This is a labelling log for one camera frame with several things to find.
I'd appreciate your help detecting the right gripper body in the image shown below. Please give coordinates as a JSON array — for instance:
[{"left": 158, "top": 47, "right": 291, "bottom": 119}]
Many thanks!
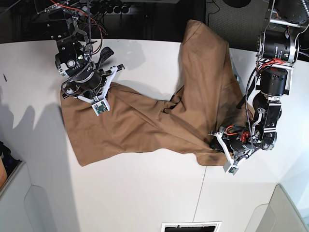
[{"left": 61, "top": 64, "right": 125, "bottom": 104}]

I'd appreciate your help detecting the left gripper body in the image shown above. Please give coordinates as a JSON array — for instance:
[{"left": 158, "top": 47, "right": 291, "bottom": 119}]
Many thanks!
[{"left": 209, "top": 125, "right": 256, "bottom": 166}]

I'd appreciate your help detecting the brown t-shirt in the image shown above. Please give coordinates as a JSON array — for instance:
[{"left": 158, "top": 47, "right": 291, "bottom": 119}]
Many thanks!
[{"left": 61, "top": 20, "right": 246, "bottom": 166}]

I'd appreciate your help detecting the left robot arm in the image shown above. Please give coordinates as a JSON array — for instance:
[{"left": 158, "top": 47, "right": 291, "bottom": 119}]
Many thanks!
[{"left": 210, "top": 0, "right": 309, "bottom": 174}]

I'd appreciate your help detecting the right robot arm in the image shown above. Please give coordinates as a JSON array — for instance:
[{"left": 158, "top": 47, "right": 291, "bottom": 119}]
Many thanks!
[{"left": 35, "top": 0, "right": 124, "bottom": 110}]

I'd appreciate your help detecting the white bin right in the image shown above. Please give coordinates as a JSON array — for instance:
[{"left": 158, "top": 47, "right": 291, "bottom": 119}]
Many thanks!
[{"left": 245, "top": 184, "right": 309, "bottom": 232}]

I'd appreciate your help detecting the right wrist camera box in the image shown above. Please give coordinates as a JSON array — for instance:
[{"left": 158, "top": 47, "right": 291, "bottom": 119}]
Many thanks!
[{"left": 91, "top": 98, "right": 110, "bottom": 116}]

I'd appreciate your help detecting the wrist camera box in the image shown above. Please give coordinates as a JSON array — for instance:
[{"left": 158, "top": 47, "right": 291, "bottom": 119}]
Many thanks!
[
  {"left": 223, "top": 162, "right": 239, "bottom": 175},
  {"left": 91, "top": 98, "right": 110, "bottom": 116}
]

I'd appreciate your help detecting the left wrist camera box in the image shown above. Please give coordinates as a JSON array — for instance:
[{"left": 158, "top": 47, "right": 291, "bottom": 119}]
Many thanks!
[{"left": 223, "top": 162, "right": 239, "bottom": 175}]

